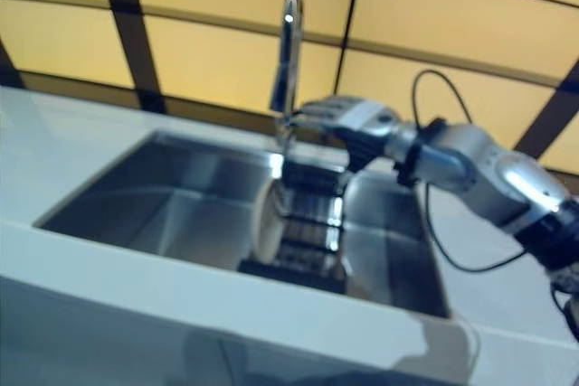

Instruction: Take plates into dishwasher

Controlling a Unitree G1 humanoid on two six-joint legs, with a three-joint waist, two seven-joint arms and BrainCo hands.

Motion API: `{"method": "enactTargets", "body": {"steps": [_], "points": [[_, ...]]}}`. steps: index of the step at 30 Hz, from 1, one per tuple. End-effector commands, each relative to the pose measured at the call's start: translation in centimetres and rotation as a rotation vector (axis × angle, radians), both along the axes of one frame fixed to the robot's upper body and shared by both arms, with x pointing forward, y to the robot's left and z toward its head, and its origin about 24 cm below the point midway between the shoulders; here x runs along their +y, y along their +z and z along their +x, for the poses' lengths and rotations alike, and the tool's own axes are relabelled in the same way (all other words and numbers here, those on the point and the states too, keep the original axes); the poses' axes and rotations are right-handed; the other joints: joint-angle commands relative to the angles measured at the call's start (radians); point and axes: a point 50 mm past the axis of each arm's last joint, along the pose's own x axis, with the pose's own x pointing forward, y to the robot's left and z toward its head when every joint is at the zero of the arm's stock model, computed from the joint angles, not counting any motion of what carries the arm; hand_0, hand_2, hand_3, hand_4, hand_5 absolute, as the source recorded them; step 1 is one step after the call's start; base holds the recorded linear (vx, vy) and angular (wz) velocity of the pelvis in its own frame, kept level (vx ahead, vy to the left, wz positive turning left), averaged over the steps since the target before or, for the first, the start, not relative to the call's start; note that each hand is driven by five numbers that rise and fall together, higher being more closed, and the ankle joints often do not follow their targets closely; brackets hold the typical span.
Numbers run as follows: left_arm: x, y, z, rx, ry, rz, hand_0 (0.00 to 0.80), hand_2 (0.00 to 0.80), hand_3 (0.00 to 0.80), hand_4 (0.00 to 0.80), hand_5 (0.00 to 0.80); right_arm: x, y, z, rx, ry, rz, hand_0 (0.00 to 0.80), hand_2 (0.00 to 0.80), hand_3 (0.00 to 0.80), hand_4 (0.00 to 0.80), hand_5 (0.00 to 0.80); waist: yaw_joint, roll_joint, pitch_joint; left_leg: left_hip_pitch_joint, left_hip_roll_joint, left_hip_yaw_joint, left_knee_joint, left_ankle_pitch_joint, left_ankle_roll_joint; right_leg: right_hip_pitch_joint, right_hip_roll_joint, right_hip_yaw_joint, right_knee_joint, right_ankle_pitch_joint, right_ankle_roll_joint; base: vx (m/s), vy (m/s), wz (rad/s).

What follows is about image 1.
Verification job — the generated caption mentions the black roll-up dish rack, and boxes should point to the black roll-up dish rack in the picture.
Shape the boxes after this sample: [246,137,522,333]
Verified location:
[237,157,352,295]

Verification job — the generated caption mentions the cream ceramic plate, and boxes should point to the cream ceramic plate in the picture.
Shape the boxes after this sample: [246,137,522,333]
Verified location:
[252,180,287,265]

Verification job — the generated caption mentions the stainless steel sink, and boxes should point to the stainless steel sink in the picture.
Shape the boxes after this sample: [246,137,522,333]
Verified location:
[32,128,453,320]

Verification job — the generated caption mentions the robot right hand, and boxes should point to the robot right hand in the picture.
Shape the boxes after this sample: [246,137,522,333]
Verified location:
[293,95,402,173]

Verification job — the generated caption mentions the white cabinet door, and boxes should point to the white cabinet door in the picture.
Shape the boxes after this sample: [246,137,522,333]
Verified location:
[0,275,245,386]
[219,335,480,386]

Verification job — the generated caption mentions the chrome kitchen faucet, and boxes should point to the chrome kitchen faucet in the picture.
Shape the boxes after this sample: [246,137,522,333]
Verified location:
[269,0,305,165]

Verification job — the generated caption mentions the yellow backlit panel wall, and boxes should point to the yellow backlit panel wall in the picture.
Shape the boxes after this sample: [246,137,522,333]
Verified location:
[0,0,579,174]

